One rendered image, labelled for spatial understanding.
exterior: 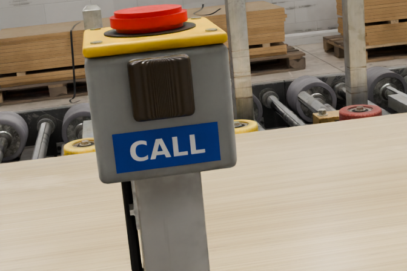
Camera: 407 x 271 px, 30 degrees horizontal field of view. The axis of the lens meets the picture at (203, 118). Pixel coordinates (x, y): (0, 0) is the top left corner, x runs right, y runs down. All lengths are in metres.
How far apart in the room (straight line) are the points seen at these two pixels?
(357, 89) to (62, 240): 0.80
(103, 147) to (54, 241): 0.63
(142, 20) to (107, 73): 0.03
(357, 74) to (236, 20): 0.28
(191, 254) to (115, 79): 0.11
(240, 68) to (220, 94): 1.14
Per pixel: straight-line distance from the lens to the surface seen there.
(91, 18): 1.47
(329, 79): 2.13
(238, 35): 1.51
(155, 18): 0.38
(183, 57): 0.36
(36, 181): 1.24
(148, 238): 0.41
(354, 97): 1.59
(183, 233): 0.41
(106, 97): 0.37
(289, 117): 1.82
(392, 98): 1.91
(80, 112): 1.89
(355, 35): 1.57
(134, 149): 0.37
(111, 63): 0.36
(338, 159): 1.20
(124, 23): 0.38
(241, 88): 1.52
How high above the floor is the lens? 1.27
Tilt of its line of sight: 14 degrees down
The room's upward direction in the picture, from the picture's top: 5 degrees counter-clockwise
